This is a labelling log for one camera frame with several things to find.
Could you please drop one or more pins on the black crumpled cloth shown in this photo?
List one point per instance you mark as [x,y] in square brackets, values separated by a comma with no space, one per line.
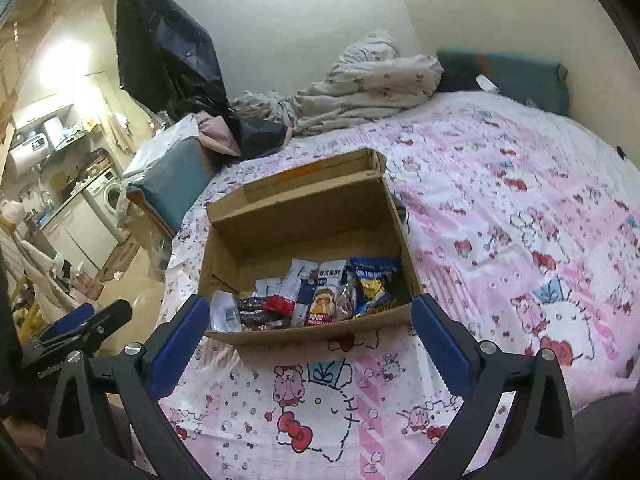
[260,137]

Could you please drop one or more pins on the white water heater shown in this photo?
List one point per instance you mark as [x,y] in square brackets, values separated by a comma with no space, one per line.
[30,152]

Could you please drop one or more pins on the dark folded clothing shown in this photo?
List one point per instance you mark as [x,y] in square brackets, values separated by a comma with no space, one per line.
[457,82]

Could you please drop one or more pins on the white labelled snack packet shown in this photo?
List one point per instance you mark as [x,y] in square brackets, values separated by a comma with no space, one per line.
[300,272]

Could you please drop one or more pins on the brown cardboard box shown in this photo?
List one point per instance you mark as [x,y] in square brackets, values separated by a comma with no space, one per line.
[300,220]

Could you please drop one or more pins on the white bread snack packet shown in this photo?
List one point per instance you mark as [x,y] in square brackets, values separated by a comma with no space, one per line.
[322,305]

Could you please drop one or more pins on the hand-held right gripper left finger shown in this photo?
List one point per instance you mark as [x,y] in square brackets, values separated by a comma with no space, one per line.
[177,347]

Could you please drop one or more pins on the clear small snack packet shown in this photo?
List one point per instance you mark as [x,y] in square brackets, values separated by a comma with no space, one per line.
[225,312]

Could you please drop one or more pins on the white washing machine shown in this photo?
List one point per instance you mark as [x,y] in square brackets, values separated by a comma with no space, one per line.
[107,200]

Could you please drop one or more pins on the teal padded bed board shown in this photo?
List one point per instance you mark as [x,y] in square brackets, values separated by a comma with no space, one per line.
[525,80]
[170,180]

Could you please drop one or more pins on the crumpled floral duvet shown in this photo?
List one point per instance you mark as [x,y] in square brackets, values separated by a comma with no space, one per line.
[375,85]

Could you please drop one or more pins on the small white card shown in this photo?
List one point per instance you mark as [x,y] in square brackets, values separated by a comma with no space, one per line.
[487,85]

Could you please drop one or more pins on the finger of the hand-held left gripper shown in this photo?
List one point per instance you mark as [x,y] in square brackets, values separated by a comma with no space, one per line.
[70,319]
[105,325]

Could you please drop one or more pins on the person's left hand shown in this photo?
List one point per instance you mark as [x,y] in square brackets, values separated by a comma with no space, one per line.
[27,440]

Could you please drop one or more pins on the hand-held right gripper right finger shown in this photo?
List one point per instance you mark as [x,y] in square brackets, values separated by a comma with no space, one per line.
[445,347]

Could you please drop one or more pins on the dark red meat snack packet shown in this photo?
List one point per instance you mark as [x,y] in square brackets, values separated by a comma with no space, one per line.
[252,310]

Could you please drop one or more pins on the white kitchen cabinet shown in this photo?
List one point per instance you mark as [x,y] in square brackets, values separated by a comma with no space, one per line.
[75,235]

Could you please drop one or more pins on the dark grey cloth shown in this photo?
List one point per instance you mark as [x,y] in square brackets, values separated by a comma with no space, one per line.
[399,207]

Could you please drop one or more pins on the black hanging garment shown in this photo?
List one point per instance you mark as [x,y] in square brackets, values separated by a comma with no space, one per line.
[160,45]

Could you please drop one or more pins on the pink cloth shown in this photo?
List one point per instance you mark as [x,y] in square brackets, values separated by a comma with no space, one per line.
[217,132]

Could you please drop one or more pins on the white plastic sheet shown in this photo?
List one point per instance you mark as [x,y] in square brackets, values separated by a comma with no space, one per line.
[170,140]

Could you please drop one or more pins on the blue yellow snack packet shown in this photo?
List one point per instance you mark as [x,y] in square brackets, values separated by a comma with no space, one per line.
[375,280]

